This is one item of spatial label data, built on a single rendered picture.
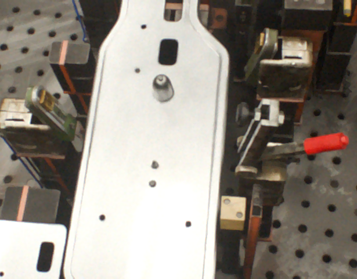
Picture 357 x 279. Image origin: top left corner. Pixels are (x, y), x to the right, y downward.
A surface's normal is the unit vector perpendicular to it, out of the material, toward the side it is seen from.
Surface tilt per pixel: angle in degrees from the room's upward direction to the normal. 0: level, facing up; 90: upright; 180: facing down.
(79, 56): 0
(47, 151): 90
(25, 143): 90
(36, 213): 0
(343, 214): 0
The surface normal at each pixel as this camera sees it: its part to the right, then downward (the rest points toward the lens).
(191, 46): -0.07, -0.39
